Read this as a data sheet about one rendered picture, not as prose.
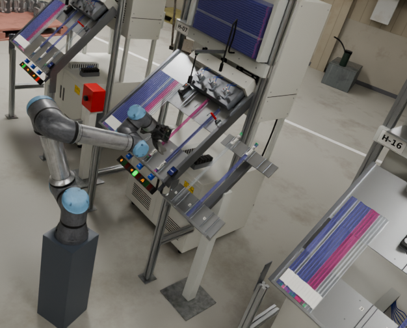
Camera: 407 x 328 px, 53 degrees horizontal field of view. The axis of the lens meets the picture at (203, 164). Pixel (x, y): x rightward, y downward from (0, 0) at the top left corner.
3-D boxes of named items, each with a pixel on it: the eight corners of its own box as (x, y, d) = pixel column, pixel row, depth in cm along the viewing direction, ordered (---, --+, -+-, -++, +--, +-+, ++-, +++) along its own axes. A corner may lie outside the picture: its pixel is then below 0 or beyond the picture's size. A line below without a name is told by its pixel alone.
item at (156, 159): (166, 182, 221) (164, 179, 218) (103, 125, 258) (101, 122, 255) (190, 157, 224) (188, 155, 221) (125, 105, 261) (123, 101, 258)
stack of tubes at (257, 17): (253, 58, 216) (270, 7, 203) (192, 27, 245) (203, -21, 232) (268, 58, 225) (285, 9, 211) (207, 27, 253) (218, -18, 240)
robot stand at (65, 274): (62, 331, 209) (72, 254, 182) (36, 312, 214) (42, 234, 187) (86, 309, 223) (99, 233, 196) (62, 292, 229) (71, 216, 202)
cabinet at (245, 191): (179, 259, 273) (202, 185, 243) (123, 200, 312) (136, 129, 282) (242, 232, 317) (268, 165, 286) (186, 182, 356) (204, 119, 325)
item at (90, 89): (76, 189, 309) (87, 95, 270) (62, 173, 322) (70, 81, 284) (104, 183, 325) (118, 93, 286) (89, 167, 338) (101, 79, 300)
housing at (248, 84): (249, 104, 234) (244, 88, 223) (196, 71, 262) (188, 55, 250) (259, 95, 236) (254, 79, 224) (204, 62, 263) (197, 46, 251)
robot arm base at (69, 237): (72, 250, 183) (74, 233, 178) (47, 234, 188) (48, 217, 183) (94, 233, 195) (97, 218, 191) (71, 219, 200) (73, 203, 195)
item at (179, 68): (214, 138, 229) (212, 133, 225) (147, 88, 265) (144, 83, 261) (254, 98, 234) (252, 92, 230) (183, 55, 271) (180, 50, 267)
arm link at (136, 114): (122, 112, 190) (134, 99, 190) (135, 123, 199) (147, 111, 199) (130, 122, 186) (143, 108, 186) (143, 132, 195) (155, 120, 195)
